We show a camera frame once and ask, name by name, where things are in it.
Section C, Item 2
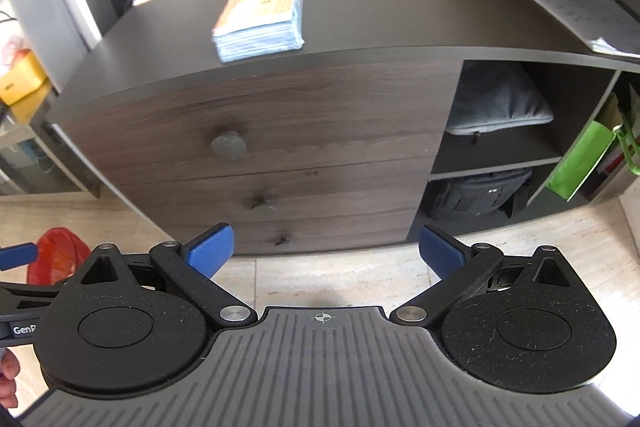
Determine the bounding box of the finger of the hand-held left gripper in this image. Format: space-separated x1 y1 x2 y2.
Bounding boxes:
0 243 40 272
0 278 76 309

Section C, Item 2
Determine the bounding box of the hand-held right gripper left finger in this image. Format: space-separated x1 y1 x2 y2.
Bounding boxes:
80 223 258 325

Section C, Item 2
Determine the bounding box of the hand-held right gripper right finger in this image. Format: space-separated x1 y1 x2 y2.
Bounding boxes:
389 226 581 327

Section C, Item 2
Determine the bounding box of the large dark wooden drawer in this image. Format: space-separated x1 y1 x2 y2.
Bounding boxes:
47 61 463 188

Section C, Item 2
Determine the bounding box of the small dark wooden drawer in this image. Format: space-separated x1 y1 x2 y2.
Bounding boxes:
160 207 420 257

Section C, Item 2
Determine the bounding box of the medium dark wooden drawer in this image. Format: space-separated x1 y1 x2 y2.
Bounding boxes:
107 154 440 228

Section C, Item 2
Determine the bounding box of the dark wooden drawer cabinet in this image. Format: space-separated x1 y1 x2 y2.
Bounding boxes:
42 0 640 258

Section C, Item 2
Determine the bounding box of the person's left hand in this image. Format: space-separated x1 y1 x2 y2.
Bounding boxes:
0 349 21 410

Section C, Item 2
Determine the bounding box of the red plastic bag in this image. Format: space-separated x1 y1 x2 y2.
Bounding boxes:
26 227 92 288

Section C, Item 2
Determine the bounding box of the black backpack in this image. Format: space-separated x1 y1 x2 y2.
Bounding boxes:
425 168 533 219

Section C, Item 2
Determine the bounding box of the grey padded sleeve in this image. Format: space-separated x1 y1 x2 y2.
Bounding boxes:
445 64 555 138

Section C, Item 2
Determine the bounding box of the yellow plastic basket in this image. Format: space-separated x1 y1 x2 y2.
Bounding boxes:
0 51 51 124

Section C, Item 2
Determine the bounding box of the blue wrapped booklet packet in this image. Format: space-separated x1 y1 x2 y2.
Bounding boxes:
215 14 306 65

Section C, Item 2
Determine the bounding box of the fruit in white foam net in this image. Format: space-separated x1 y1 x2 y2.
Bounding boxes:
0 34 28 68

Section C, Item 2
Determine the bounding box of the printed paper sheet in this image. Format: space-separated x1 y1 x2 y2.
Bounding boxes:
491 0 640 58

